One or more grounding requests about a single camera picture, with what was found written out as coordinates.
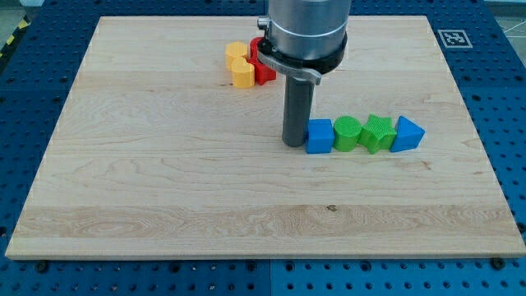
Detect yellow hexagon block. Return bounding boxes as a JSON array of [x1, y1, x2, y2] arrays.
[[224, 41, 249, 71]]

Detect blue cube block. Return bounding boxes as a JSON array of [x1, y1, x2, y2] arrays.
[[306, 118, 335, 154]]

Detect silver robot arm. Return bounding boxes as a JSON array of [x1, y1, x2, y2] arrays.
[[257, 0, 352, 147]]

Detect wooden board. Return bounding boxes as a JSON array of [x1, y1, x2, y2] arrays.
[[6, 16, 525, 260]]

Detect yellow heart block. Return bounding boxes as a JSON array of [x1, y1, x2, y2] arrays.
[[231, 57, 255, 89]]

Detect red block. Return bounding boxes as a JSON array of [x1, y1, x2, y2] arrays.
[[249, 36, 277, 86]]

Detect white fiducial marker tag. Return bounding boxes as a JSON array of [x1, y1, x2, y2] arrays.
[[438, 29, 473, 49]]

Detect green cylinder block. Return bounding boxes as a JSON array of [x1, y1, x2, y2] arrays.
[[333, 116, 362, 152]]

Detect green star block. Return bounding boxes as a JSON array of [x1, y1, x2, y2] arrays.
[[358, 113, 397, 154]]

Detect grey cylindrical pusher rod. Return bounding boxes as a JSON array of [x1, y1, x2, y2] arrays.
[[282, 76, 314, 147]]

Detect blue triangle block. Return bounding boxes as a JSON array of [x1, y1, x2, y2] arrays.
[[390, 116, 426, 152]]

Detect black clamp ring with lever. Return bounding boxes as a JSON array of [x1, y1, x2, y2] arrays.
[[256, 33, 348, 86]]

